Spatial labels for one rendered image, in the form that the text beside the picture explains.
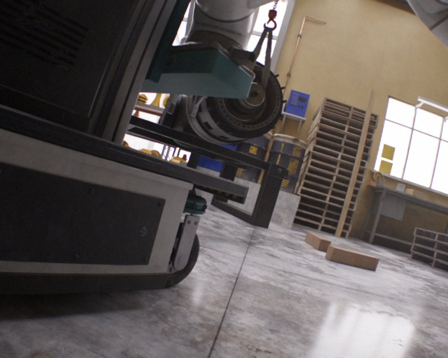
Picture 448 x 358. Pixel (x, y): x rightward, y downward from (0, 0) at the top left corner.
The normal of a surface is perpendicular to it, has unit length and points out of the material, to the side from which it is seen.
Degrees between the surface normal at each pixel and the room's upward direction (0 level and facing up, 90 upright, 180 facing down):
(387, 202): 90
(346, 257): 90
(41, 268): 90
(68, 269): 90
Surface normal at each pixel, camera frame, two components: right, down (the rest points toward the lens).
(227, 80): 0.78, 0.21
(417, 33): -0.10, -0.07
